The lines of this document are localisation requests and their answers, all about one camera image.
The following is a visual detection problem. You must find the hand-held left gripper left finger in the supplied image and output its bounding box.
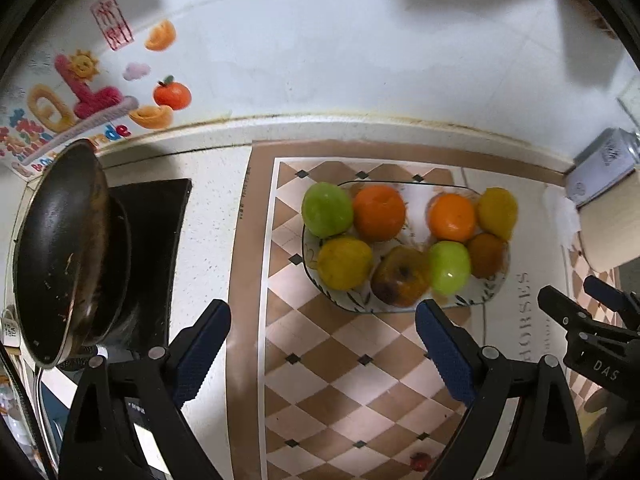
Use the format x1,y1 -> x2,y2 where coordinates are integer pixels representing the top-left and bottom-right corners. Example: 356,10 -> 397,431
59,299 -> 232,480

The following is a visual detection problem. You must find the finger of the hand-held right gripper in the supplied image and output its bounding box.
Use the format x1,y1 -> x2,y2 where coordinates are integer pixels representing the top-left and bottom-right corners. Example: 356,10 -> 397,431
583,275 -> 640,319
537,285 -> 640,342

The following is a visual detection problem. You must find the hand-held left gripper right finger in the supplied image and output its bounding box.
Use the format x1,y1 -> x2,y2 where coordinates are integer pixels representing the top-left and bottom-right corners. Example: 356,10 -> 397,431
415,299 -> 587,480

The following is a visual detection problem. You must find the floral oval plate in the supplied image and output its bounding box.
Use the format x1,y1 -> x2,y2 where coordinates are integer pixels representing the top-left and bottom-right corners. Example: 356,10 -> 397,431
301,180 -> 512,314

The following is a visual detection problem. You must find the green apple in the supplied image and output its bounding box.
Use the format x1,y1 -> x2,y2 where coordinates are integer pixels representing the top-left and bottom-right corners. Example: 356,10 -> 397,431
301,181 -> 355,239
427,241 -> 472,296

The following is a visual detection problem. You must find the brown pear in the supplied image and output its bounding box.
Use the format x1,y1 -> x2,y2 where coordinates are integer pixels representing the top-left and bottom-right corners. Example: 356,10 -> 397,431
370,245 -> 432,307

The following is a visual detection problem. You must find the reddish brown round fruit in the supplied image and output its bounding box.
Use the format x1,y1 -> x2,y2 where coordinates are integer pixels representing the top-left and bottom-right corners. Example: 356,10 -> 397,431
467,232 -> 508,279

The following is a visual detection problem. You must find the yellow citrus fruit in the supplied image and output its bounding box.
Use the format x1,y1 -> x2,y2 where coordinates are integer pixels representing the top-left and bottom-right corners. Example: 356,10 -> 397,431
476,187 -> 519,241
318,236 -> 375,291

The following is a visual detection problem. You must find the orange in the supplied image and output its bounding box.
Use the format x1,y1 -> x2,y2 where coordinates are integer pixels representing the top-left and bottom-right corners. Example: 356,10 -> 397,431
352,185 -> 407,242
428,193 -> 477,243

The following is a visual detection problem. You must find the cream utensil holder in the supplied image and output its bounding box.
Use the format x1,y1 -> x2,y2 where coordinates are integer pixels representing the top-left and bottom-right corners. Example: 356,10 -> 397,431
577,170 -> 640,272

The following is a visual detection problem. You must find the white crumpled cloth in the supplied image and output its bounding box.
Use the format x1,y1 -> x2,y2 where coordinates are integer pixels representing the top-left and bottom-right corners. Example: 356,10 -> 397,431
544,189 -> 584,247

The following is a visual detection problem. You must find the black glass gas stove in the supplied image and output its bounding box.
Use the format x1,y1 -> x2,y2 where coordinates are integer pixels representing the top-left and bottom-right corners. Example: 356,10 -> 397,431
65,178 -> 194,361

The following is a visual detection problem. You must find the checkered printed table cloth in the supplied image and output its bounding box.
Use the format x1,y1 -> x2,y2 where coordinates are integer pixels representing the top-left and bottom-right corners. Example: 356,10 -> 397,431
225,140 -> 640,480

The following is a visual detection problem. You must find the black cooking pot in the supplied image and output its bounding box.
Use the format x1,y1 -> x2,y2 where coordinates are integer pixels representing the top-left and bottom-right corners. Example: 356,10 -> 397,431
87,194 -> 135,356

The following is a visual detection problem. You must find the grey spray can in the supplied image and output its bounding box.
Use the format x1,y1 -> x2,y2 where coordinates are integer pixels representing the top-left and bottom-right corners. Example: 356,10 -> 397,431
567,127 -> 640,206

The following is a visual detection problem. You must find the black frying pan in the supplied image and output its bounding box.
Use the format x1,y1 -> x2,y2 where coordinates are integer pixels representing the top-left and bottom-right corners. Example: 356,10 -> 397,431
11,139 -> 135,376

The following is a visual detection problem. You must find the colourful wall sticker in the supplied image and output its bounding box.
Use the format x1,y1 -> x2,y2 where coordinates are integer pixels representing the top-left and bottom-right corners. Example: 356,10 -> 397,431
0,0 -> 193,181

